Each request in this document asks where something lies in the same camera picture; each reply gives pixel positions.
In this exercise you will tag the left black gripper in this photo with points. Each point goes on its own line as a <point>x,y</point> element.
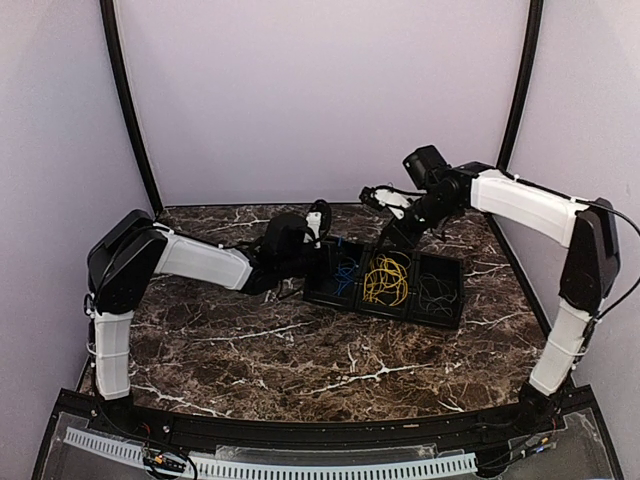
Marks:
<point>330,263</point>

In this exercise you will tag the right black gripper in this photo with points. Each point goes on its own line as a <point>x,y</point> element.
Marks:
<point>405,238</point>

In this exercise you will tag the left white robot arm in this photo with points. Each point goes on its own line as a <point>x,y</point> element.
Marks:
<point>123,263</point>

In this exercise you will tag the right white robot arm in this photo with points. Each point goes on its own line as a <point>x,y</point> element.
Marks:
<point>583,231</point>

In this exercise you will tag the black bin middle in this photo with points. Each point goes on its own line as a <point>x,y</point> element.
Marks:
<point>386,288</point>

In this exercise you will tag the black bin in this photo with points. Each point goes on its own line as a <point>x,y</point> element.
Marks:
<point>339,289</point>
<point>386,288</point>
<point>438,296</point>

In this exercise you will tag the black bin near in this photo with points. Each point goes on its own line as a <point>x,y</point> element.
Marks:
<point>339,289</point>

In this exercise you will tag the black bin far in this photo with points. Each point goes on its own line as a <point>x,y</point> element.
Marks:
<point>438,296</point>

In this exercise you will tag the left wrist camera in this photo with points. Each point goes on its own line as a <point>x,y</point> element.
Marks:
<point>289,233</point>

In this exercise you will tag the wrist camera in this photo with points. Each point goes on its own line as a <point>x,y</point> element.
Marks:
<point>289,233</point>
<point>425,166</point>

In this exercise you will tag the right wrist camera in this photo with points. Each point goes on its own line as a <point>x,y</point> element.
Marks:
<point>425,166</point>

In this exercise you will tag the black front rail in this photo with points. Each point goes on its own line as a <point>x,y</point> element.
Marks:
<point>485,429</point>

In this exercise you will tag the white slotted cable duct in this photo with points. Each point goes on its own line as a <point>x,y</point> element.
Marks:
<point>242,463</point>

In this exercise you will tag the right black corner post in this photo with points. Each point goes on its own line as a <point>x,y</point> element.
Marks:
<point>525,69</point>

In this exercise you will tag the black corner post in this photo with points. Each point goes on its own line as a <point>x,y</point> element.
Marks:
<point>127,107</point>
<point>525,69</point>

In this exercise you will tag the left black corner post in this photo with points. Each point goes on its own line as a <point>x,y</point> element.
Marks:
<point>127,107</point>

